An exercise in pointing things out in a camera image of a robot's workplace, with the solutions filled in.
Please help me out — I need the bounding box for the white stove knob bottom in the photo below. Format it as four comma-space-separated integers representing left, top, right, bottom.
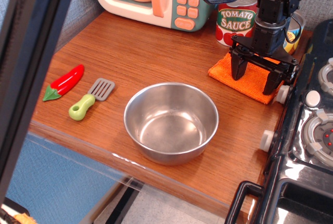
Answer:
260, 130, 275, 152

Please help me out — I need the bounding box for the white stove knob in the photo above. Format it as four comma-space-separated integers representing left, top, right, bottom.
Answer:
273, 85, 290, 105
260, 130, 275, 152

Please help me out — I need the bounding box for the red toy chili pepper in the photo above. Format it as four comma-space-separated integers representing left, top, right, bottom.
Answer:
43, 65, 84, 102

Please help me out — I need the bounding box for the stainless steel bowl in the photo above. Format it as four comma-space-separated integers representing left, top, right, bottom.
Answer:
124, 82, 219, 166

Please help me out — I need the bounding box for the green handled toy spatula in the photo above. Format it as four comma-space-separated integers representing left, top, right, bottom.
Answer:
68, 78, 115, 121

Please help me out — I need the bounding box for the tomato sauce can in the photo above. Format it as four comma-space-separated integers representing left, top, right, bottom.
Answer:
215, 0, 258, 46

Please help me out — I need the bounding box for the pineapple slices can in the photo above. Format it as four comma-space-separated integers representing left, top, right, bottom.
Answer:
283, 10, 306, 55

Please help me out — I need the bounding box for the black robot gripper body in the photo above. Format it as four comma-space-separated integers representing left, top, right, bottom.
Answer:
229, 18, 299, 77

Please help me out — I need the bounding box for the white stove knob middle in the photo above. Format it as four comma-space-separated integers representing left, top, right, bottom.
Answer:
273, 85, 290, 105

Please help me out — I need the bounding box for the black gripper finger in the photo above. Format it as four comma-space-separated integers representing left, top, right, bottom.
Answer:
231, 52, 248, 81
263, 70, 293, 95

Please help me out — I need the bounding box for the orange towel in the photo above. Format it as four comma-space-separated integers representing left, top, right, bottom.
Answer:
208, 53, 279, 105

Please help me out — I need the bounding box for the black toy stove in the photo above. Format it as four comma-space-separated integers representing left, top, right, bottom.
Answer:
225, 19, 332, 223

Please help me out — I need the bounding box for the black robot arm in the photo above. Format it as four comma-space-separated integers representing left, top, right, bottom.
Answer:
229, 0, 301, 95

